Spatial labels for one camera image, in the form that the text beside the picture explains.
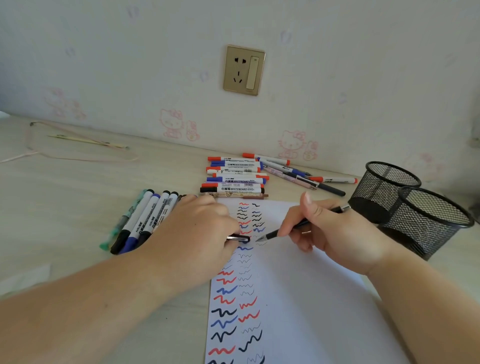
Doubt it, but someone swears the person's left hand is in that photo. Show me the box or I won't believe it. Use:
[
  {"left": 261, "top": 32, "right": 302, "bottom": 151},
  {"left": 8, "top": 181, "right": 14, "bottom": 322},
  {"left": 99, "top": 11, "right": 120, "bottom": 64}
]
[{"left": 142, "top": 194, "right": 251, "bottom": 301}]

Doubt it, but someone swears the person's right hand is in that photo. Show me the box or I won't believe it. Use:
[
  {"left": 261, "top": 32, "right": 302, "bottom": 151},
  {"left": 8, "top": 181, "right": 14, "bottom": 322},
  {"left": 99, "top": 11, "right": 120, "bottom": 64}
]
[{"left": 277, "top": 191, "right": 399, "bottom": 277}]

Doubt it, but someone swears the black ballpoint pen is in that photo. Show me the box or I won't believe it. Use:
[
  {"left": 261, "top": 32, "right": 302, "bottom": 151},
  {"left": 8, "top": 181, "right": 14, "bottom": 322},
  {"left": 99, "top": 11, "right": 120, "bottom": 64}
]
[{"left": 256, "top": 205, "right": 352, "bottom": 242}]

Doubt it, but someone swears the person's right forearm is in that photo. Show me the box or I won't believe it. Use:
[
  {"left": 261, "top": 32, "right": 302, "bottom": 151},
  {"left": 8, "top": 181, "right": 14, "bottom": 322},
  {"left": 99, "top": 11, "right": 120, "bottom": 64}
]
[{"left": 365, "top": 244, "right": 480, "bottom": 364}]

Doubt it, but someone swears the person's left forearm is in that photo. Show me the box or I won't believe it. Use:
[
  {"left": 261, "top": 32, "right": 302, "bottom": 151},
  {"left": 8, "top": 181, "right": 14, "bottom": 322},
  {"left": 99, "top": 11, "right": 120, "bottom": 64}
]
[{"left": 0, "top": 247, "right": 174, "bottom": 364}]

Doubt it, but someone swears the slim black pen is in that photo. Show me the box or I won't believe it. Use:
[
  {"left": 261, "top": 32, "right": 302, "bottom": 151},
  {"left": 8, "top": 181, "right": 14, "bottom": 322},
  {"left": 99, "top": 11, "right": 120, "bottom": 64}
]
[{"left": 296, "top": 174, "right": 347, "bottom": 197}]

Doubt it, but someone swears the red-capped white marker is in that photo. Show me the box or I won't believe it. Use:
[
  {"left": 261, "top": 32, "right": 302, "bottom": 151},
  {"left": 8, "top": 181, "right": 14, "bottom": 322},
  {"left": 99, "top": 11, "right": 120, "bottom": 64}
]
[
  {"left": 242, "top": 152, "right": 291, "bottom": 166},
  {"left": 309, "top": 176, "right": 359, "bottom": 185}
]

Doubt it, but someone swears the brown patterned pen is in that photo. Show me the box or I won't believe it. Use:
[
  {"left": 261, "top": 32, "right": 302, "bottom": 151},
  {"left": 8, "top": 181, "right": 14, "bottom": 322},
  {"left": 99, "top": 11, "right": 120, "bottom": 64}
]
[{"left": 200, "top": 192, "right": 270, "bottom": 199}]

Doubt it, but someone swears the pink patterned pen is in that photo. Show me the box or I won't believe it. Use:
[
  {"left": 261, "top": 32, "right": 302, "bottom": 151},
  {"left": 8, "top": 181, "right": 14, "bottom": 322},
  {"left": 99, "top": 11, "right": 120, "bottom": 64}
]
[{"left": 262, "top": 166, "right": 319, "bottom": 190}]

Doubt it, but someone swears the blue-capped white marker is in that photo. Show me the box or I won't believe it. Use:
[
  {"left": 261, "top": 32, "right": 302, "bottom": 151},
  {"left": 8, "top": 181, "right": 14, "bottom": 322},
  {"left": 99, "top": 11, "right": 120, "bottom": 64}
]
[
  {"left": 119, "top": 191, "right": 172, "bottom": 256},
  {"left": 259, "top": 159, "right": 313, "bottom": 177}
]

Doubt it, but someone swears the stack of whiteboard markers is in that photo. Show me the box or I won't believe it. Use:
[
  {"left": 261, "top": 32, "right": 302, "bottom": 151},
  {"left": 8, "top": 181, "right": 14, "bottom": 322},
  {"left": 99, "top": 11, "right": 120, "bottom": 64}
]
[{"left": 199, "top": 155, "right": 271, "bottom": 196}]

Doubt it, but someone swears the black-capped white marker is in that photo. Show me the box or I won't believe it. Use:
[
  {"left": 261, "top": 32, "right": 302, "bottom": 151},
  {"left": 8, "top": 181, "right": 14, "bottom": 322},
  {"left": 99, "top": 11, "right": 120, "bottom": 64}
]
[
  {"left": 136, "top": 192, "right": 179, "bottom": 249},
  {"left": 110, "top": 190, "right": 155, "bottom": 256}
]

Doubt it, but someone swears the black mesh pen holder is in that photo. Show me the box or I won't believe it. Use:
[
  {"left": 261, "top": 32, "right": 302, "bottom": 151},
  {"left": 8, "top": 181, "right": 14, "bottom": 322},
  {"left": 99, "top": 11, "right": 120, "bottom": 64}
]
[
  {"left": 377, "top": 186, "right": 475, "bottom": 262},
  {"left": 347, "top": 161, "right": 422, "bottom": 226}
]

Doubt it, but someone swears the white paper sheet with scribbles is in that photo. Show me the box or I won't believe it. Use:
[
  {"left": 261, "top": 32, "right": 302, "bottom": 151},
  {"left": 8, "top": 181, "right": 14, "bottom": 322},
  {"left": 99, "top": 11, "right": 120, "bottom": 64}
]
[{"left": 204, "top": 198, "right": 412, "bottom": 364}]

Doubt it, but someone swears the teal transparent pen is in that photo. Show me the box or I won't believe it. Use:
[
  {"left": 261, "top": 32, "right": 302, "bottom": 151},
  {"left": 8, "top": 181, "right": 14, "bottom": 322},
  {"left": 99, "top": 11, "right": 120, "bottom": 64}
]
[{"left": 99, "top": 189, "right": 149, "bottom": 251}]

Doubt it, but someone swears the thin bamboo stick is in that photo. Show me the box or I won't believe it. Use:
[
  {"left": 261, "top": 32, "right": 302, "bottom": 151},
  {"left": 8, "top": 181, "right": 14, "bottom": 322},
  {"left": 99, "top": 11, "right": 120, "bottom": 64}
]
[{"left": 47, "top": 134, "right": 130, "bottom": 150}]

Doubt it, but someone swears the gold wall socket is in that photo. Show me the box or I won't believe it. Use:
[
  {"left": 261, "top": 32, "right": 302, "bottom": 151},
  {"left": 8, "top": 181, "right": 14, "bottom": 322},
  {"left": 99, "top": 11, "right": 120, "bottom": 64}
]
[{"left": 223, "top": 44, "right": 266, "bottom": 97}]

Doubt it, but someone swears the pink cable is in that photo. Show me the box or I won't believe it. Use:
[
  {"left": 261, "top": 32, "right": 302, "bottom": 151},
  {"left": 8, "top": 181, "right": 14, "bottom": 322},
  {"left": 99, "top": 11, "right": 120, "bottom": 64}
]
[{"left": 0, "top": 121, "right": 140, "bottom": 164}]

